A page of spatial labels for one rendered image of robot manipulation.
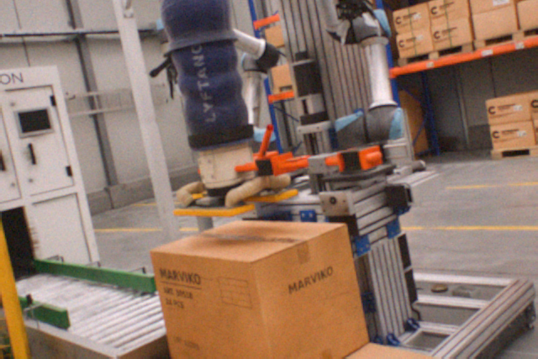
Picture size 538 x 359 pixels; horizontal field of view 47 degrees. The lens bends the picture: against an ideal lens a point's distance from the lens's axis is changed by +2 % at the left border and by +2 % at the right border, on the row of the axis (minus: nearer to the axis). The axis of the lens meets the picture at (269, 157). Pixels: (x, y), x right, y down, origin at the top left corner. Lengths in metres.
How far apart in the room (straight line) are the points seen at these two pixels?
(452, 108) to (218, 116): 9.21
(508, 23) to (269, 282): 7.74
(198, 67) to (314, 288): 0.78
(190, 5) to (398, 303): 1.69
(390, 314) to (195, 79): 1.48
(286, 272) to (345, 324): 0.31
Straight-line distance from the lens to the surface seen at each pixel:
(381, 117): 2.40
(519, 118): 9.26
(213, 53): 1.96
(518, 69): 10.57
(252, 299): 1.79
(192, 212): 2.02
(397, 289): 2.93
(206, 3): 1.97
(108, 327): 2.92
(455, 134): 11.03
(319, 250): 1.90
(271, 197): 1.98
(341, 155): 1.60
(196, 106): 1.97
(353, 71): 2.76
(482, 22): 9.33
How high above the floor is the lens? 1.35
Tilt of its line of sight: 4 degrees down
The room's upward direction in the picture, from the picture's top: 11 degrees counter-clockwise
